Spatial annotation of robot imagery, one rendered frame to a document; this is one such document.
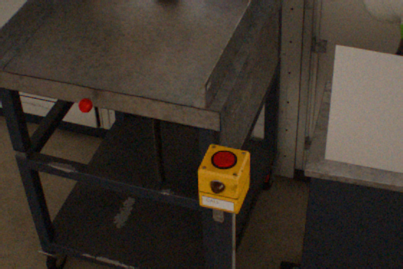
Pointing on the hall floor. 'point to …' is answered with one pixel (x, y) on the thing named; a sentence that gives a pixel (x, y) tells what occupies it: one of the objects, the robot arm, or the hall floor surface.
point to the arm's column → (352, 227)
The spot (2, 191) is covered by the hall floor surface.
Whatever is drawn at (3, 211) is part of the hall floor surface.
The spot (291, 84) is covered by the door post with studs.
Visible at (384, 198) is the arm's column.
